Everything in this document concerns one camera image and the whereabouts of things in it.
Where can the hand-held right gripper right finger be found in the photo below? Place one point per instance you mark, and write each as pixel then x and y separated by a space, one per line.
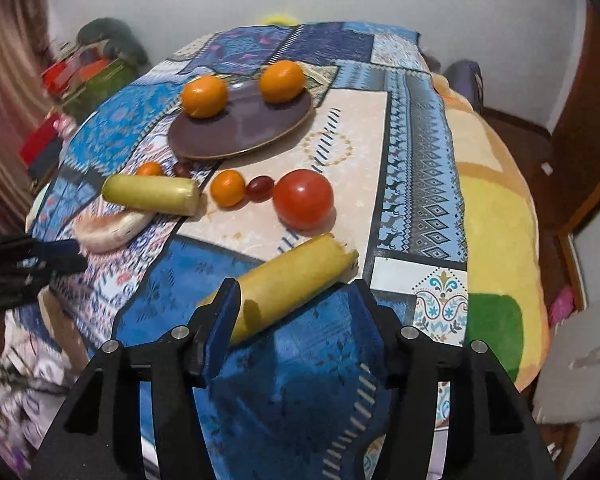
pixel 376 337

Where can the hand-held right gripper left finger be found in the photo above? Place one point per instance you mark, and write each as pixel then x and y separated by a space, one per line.
pixel 219 332

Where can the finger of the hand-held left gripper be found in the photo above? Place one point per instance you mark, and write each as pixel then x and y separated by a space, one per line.
pixel 62 265
pixel 60 247

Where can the yellow sausage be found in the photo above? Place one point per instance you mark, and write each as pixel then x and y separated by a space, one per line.
pixel 285 287

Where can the red and navy box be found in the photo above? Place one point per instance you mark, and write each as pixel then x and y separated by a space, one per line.
pixel 42 152

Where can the far yellow-green sausage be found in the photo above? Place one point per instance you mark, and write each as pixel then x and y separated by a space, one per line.
pixel 150 194

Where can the floral printed cloth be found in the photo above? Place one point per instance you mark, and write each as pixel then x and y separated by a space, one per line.
pixel 25 385

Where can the small tangerine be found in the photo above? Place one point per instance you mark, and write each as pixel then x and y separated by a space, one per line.
pixel 149 169
pixel 227 188

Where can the pink plastic bag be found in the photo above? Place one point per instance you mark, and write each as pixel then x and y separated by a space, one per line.
pixel 62 122

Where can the small dark grape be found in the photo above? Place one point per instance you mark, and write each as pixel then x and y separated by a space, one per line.
pixel 182 169

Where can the dark red grape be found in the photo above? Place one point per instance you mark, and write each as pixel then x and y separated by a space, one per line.
pixel 259 188

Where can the large red tomato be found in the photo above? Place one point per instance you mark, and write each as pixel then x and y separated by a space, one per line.
pixel 303 199

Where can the blue patchwork tablecloth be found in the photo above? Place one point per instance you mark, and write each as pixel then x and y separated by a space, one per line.
pixel 420 185

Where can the green container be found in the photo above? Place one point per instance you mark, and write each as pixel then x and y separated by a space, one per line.
pixel 97 85

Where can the yellow fleece blanket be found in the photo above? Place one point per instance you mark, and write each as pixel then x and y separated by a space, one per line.
pixel 500 220

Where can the striped brown curtain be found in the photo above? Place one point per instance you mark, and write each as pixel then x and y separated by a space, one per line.
pixel 5 85

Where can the pink cloth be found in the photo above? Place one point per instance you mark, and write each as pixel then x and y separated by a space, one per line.
pixel 561 306

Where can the brown round plate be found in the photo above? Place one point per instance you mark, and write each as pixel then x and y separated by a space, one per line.
pixel 240 127

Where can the large orange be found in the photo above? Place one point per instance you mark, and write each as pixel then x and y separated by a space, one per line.
pixel 205 96
pixel 282 81

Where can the grey-green plush toy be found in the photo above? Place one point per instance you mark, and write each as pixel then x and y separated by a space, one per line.
pixel 112 35

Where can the purple cushion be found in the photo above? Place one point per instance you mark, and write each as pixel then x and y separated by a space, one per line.
pixel 462 80

